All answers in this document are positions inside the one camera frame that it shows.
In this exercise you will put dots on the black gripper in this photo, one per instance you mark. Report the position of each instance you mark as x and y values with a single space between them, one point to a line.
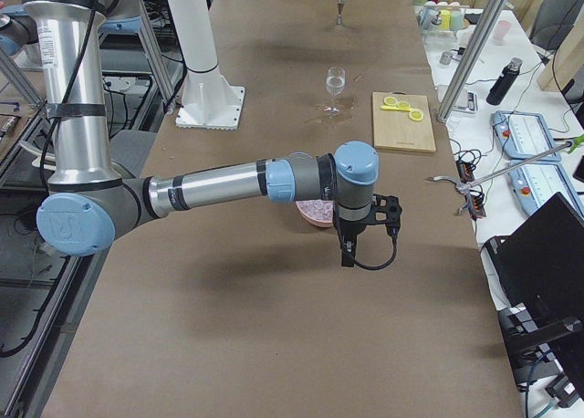
351 229

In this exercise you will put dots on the steel jigger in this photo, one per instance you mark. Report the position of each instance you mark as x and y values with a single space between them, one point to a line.
340 7

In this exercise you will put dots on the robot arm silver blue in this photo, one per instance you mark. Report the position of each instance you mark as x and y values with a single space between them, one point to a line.
90 205

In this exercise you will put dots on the pile of ice cubes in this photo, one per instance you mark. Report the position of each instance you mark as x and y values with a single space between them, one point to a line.
315 206

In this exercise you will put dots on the clear wine glass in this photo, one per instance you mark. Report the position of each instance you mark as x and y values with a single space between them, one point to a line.
334 85

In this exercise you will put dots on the pink bowl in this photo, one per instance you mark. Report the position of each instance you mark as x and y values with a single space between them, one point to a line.
315 212

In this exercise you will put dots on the bamboo cutting board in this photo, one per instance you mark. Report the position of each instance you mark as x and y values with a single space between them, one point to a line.
394 131

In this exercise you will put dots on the metal grabber tool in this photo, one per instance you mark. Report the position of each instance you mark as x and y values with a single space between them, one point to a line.
465 188

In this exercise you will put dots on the yellow plastic knife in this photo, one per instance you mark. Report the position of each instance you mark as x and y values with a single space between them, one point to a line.
396 108

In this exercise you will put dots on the lemon slice near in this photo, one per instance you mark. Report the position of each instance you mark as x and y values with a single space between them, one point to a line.
416 115

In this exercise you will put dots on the lemon slice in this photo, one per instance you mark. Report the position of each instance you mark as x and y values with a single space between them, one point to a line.
416 115
390 101
403 105

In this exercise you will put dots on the lemon slice far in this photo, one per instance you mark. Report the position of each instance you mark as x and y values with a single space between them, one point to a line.
390 101

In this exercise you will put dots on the lemon slice middle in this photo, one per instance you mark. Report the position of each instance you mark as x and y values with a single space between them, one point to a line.
403 105

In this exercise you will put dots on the white digital scale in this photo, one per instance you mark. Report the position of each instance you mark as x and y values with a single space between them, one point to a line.
466 102

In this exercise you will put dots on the teach pendant near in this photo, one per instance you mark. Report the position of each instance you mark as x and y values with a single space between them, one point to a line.
536 182

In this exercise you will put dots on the teach pendant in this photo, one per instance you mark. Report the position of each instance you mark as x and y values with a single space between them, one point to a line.
521 134
536 182

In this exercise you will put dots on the teach pendant far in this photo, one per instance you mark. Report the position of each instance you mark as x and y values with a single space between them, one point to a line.
521 134

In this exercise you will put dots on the small steel weight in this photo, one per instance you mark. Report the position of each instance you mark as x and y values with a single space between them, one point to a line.
446 58

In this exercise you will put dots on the black water bottle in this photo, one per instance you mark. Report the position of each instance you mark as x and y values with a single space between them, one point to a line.
505 81

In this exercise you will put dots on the light blue cup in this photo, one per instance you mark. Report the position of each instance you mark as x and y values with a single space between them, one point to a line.
429 18

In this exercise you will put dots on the yellow cup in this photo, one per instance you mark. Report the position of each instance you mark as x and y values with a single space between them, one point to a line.
444 20

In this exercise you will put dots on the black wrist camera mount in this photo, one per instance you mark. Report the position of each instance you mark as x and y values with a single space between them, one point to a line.
387 211

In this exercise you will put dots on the white pedestal column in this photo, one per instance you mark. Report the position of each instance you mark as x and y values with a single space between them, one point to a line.
208 100

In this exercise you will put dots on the aluminium frame post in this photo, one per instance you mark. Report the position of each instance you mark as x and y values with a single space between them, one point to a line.
483 29

